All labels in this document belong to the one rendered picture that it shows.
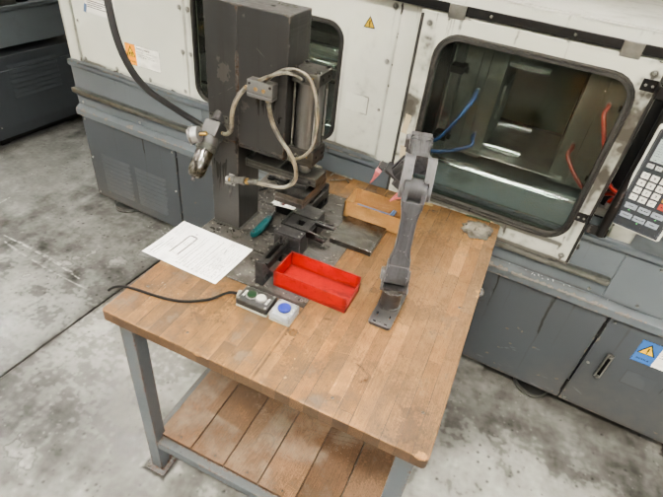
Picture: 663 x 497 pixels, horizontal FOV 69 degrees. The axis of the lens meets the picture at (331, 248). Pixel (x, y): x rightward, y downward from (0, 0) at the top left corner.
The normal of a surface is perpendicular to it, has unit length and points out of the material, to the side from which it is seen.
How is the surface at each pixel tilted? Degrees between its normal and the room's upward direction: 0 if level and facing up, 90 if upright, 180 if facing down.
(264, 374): 0
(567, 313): 90
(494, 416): 0
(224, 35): 90
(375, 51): 90
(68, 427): 0
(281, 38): 90
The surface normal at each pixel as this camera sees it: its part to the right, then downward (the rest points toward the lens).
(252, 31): -0.41, 0.53
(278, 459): 0.11, -0.78
